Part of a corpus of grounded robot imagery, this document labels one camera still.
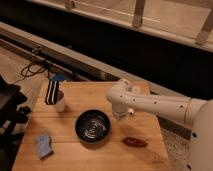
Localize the dark ceramic bowl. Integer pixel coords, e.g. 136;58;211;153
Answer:
75;109;111;144

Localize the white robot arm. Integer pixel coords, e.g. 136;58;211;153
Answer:
106;79;213;171

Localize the white plastic bottle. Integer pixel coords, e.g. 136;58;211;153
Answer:
131;86;140;94

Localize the blue sponge cloth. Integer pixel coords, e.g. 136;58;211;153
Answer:
36;134;53;159

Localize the black chair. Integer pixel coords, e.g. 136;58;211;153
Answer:
0;75;31;171

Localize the black cable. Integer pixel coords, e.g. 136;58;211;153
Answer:
14;46;51;83

